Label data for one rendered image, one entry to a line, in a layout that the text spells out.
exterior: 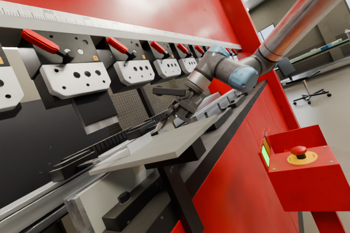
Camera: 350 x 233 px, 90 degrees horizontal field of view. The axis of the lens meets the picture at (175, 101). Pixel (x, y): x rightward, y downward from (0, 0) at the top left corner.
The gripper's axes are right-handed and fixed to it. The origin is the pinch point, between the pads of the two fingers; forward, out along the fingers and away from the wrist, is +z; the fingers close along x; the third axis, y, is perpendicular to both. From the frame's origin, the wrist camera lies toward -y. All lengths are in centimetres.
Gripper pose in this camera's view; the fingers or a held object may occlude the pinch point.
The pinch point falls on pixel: (156, 128)
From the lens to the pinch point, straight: 63.3
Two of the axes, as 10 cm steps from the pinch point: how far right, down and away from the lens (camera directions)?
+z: -5.8, 8.1, 0.8
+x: 0.9, -0.4, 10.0
